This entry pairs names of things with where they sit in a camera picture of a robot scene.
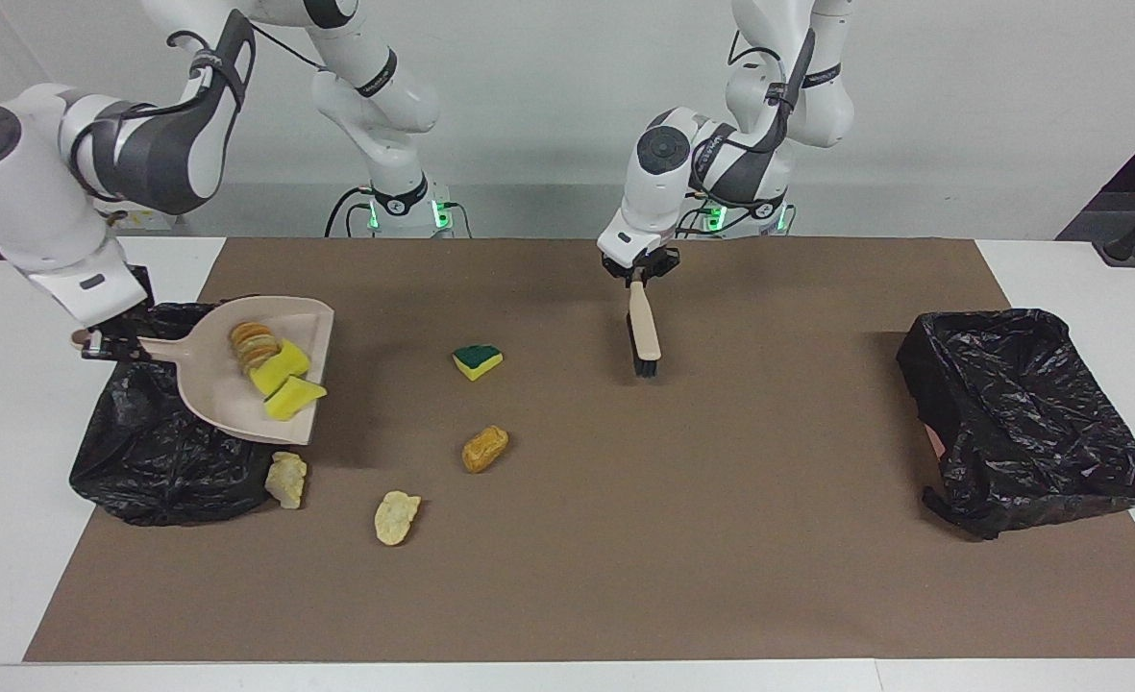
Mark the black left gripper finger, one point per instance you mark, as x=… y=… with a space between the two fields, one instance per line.
x=658 y=269
x=622 y=275

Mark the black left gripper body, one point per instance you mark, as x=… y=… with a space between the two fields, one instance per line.
x=639 y=258

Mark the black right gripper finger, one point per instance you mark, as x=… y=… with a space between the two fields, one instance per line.
x=111 y=336
x=115 y=354

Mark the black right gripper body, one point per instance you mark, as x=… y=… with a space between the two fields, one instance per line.
x=135 y=303

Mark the beige hand brush black bristles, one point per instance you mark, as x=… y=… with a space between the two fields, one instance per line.
x=644 y=332

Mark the beige plastic dustpan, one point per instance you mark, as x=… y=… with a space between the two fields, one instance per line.
x=216 y=394

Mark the tan layered foam chunk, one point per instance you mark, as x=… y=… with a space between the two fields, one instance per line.
x=254 y=346

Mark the pale yellow foam chunk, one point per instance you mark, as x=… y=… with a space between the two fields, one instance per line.
x=397 y=517
x=286 y=479

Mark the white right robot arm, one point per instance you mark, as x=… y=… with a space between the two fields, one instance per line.
x=29 y=192

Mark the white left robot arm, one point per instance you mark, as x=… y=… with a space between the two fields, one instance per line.
x=673 y=183

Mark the black bag lined bin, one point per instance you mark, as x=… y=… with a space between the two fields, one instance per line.
x=1028 y=413
x=154 y=452

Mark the white power strip box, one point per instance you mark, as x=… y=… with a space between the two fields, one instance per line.
x=144 y=221

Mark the green and yellow sponge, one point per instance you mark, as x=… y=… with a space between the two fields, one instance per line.
x=476 y=360

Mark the brown paper table mat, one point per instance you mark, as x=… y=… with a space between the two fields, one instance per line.
x=721 y=538

